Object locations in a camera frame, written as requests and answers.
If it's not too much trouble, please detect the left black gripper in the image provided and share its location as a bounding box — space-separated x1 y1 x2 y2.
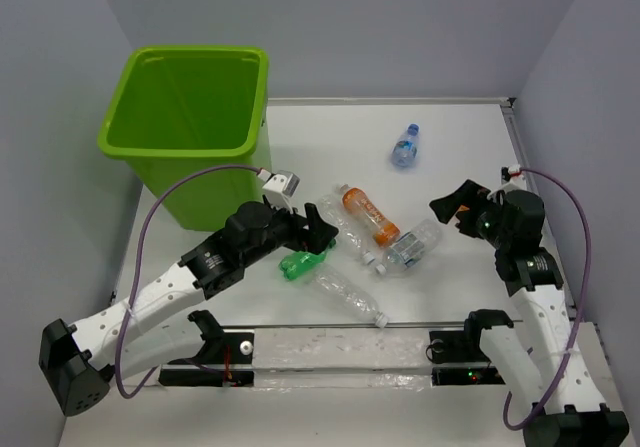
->
241 197 337 268

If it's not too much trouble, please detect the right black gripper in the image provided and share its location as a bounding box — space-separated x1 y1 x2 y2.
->
428 178 511 249

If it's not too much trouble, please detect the green crushed plastic bottle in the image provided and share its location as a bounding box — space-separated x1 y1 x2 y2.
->
278 239 336 281

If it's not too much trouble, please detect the clear bottle front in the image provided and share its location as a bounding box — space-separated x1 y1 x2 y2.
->
312 264 389 329

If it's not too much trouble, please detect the clear bottle blue label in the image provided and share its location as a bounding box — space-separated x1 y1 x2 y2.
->
374 219 442 276

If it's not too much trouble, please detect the blue cap water bottle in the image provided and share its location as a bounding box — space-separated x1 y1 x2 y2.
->
391 124 420 168

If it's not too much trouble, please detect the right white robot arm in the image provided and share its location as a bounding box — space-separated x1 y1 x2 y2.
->
429 180 630 446

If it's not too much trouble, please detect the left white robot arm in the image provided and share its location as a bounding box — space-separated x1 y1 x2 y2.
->
38 201 338 417

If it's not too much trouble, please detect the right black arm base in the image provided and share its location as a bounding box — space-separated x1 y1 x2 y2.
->
425 330 505 387

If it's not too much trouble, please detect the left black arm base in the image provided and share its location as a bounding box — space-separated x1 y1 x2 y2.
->
157 329 255 388

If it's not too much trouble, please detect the green plastic bin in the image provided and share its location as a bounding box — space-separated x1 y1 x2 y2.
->
97 45 271 232

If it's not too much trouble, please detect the clear crushed bottle white cap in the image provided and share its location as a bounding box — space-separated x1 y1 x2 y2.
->
317 183 376 266

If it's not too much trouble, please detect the orange drink bottle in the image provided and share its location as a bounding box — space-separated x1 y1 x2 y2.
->
339 184 400 247

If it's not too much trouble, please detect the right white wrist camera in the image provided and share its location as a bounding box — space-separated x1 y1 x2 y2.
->
487 164 527 201

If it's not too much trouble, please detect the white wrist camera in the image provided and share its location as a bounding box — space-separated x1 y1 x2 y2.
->
262 171 300 211
487 164 527 201

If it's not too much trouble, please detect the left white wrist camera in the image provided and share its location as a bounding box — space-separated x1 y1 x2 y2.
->
262 171 300 211

